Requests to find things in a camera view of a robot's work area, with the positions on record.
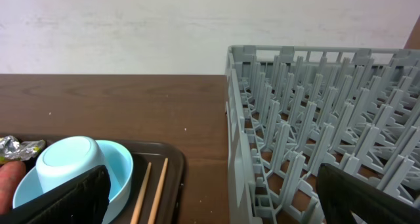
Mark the orange carrot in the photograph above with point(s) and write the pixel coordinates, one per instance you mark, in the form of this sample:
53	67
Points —
11	175

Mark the brown serving tray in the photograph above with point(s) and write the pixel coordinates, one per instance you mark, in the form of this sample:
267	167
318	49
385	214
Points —
142	154

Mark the right wooden chopstick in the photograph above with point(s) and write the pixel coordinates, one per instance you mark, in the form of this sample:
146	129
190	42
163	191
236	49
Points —
159	190

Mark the left wooden chopstick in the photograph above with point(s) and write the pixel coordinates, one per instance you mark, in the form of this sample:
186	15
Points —
141	195

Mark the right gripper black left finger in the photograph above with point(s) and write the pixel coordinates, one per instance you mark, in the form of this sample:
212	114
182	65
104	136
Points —
83	199

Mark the light blue bowl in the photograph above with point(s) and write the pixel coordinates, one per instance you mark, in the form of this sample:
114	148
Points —
121	162

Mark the wooden chopstick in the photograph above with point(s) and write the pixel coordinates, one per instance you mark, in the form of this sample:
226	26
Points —
159	190
141	195

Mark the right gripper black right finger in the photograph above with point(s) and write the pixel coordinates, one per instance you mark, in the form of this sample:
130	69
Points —
342	195

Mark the grey dishwasher rack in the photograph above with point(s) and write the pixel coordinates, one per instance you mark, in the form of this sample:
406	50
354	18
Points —
291	109

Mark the crumpled foil snack wrapper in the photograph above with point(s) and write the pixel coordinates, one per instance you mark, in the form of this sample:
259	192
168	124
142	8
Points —
14	150

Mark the light blue cup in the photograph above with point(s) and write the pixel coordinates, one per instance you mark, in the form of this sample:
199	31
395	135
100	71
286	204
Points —
68	158

